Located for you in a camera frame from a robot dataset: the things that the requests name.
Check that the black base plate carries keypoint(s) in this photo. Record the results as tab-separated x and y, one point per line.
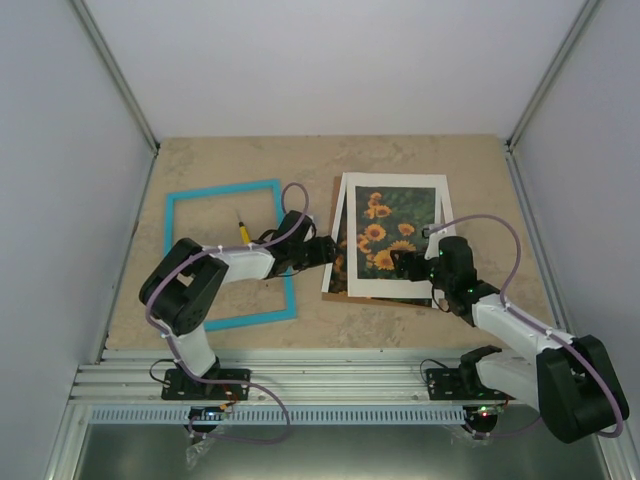
443	384
232	386

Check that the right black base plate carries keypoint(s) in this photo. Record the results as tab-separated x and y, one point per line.
443	384

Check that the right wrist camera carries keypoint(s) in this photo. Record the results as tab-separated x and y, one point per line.
433	234

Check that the grey slotted cable duct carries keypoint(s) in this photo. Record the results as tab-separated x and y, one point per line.
274	416

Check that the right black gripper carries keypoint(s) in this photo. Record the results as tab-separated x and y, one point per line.
405	257

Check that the aluminium profile rail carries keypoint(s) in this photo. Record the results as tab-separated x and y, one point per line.
382	376

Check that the brown hardboard backing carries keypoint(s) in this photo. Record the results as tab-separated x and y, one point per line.
336	297

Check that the sunflower photo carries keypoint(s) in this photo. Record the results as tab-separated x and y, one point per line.
335	278

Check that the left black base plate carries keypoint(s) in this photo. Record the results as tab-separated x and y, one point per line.
232	386

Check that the yellow handled screwdriver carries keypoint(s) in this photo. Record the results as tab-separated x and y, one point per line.
243	230

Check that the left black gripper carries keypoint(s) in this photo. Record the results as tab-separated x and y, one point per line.
323	254

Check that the blue wooden picture frame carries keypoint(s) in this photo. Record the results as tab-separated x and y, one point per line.
275	186

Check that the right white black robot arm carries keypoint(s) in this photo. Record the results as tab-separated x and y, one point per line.
570	381

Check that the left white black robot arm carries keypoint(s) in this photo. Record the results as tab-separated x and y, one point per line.
180	291

